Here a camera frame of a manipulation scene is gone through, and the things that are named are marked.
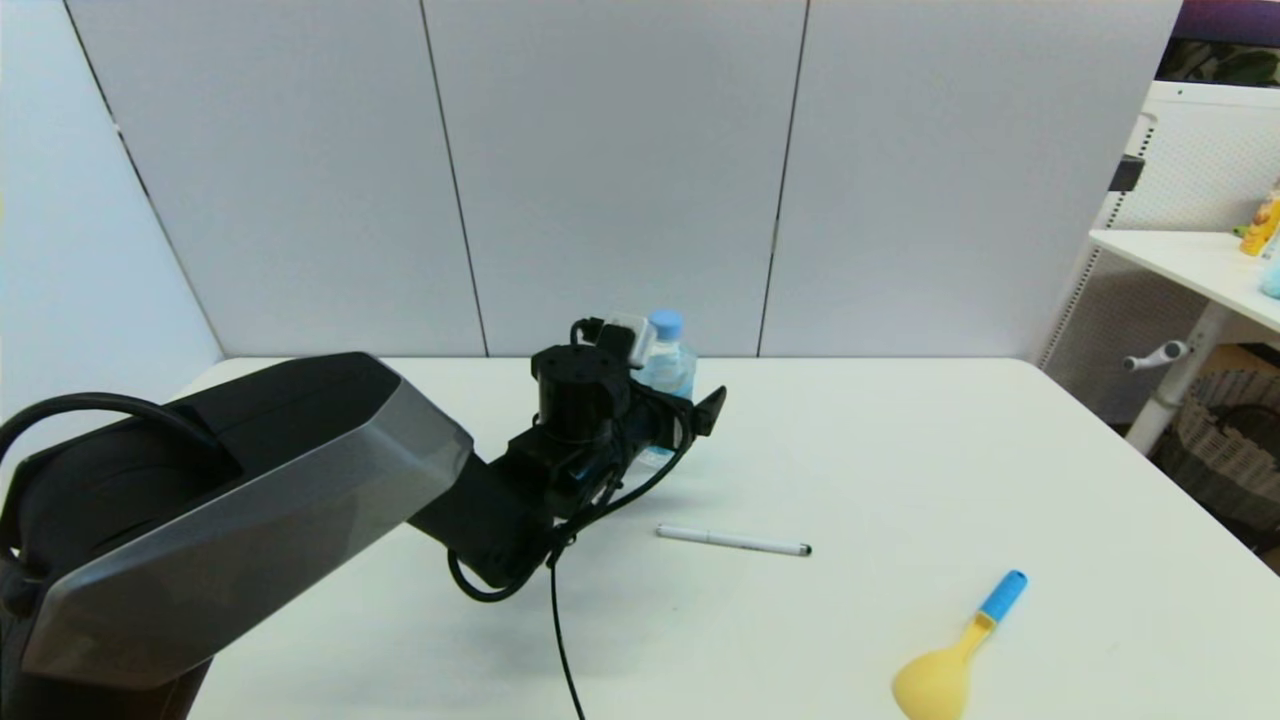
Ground clear soda water bottle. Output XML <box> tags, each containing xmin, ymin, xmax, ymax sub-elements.
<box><xmin>638</xmin><ymin>309</ymin><xmax>699</xmax><ymax>471</ymax></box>

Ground white pen with black tip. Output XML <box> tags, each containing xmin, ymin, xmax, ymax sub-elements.
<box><xmin>656</xmin><ymin>524</ymin><xmax>813</xmax><ymax>558</ymax></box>

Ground white side table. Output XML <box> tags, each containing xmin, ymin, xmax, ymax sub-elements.
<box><xmin>1088</xmin><ymin>228</ymin><xmax>1280</xmax><ymax>457</ymax></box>

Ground woven wicker basket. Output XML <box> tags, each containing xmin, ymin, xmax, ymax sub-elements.
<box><xmin>1152</xmin><ymin>368</ymin><xmax>1280</xmax><ymax>534</ymax></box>

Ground white pegboard panel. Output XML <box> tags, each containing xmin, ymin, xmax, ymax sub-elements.
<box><xmin>1037</xmin><ymin>82</ymin><xmax>1280</xmax><ymax>424</ymax></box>

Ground yellow drink bottle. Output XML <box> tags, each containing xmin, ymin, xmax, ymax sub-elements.
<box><xmin>1239</xmin><ymin>178</ymin><xmax>1280</xmax><ymax>258</ymax></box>

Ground green plants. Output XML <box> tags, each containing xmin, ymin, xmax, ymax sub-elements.
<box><xmin>1155</xmin><ymin>38</ymin><xmax>1280</xmax><ymax>89</ymax></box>

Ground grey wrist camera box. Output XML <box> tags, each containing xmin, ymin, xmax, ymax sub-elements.
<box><xmin>598</xmin><ymin>313</ymin><xmax>657</xmax><ymax>369</ymax></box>

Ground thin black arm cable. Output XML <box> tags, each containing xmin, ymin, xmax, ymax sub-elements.
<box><xmin>447</xmin><ymin>400</ymin><xmax>701</xmax><ymax>720</ymax></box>

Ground yellow spoon with blue handle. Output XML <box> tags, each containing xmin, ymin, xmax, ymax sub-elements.
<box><xmin>891</xmin><ymin>569</ymin><xmax>1029</xmax><ymax>720</ymax></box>

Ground white crank handle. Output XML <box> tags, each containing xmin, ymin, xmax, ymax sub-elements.
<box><xmin>1121</xmin><ymin>340</ymin><xmax>1190</xmax><ymax>374</ymax></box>

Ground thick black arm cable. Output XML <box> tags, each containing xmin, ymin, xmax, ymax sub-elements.
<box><xmin>0</xmin><ymin>393</ymin><xmax>231</xmax><ymax>471</ymax></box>

